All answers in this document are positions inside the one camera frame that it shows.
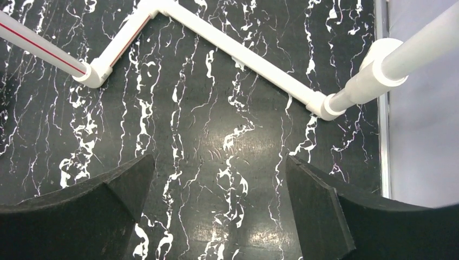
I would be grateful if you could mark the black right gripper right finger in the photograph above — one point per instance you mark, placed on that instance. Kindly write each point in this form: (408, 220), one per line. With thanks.
(337, 220)

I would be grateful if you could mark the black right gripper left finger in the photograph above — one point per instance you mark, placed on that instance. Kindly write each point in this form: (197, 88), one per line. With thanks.
(93, 219)

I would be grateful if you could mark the white PVC pipe frame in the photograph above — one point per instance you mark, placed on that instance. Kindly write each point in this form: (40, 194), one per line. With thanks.
(386, 66)

